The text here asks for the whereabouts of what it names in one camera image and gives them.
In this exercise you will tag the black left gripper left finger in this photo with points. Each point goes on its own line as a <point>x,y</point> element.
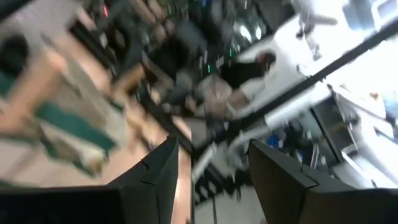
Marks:
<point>155,180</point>

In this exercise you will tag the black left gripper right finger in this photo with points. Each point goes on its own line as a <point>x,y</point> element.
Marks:
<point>280,186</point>

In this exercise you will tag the beige green gardening tool bag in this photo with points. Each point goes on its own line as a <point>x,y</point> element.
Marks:
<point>71,124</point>

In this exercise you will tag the person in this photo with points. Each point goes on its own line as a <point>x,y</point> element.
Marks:
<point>239,74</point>

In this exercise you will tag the black metal frame bar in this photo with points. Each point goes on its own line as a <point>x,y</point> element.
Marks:
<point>326,70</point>

